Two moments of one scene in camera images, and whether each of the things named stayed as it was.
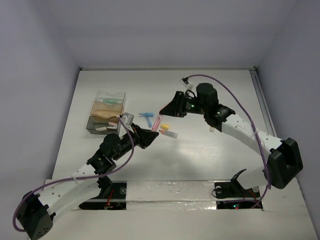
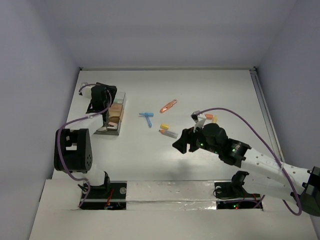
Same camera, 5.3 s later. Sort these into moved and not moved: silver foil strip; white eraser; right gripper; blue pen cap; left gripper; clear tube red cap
Moved: left gripper; right gripper
Not moved: white eraser; clear tube red cap; silver foil strip; blue pen cap
